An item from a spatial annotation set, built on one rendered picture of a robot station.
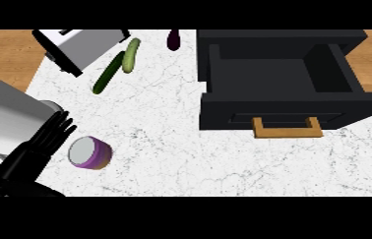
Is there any grey and black toaster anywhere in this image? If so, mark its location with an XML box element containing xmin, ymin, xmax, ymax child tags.
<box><xmin>32</xmin><ymin>29</ymin><xmax>133</xmax><ymax>79</ymax></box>

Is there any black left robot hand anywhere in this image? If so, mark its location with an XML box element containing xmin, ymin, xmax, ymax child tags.
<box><xmin>0</xmin><ymin>110</ymin><xmax>79</xmax><ymax>198</ymax></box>

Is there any dark green cucumber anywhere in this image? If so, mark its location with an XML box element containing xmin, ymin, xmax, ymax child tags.
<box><xmin>92</xmin><ymin>50</ymin><xmax>127</xmax><ymax>95</ymax></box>

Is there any black drawer box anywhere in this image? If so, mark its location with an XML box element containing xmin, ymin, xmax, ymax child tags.
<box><xmin>207</xmin><ymin>43</ymin><xmax>368</xmax><ymax>95</ymax></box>

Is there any wooden drawer handle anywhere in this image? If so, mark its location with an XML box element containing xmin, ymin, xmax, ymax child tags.
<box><xmin>250</xmin><ymin>116</ymin><xmax>327</xmax><ymax>140</ymax></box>

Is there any light green cucumber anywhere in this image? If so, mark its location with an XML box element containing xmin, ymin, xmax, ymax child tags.
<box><xmin>122</xmin><ymin>37</ymin><xmax>142</xmax><ymax>75</ymax></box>

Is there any black drawer front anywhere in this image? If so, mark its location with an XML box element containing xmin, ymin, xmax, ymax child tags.
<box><xmin>198</xmin><ymin>90</ymin><xmax>372</xmax><ymax>131</ymax></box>

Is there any black cabinet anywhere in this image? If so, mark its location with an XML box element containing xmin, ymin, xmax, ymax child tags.
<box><xmin>197</xmin><ymin>29</ymin><xmax>370</xmax><ymax>84</ymax></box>

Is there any dark purple eggplant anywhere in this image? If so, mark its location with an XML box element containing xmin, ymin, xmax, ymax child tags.
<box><xmin>166</xmin><ymin>29</ymin><xmax>182</xmax><ymax>52</ymax></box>

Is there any purple can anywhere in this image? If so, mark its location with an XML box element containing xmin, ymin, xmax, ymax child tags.
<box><xmin>67</xmin><ymin>135</ymin><xmax>116</xmax><ymax>171</ymax></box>

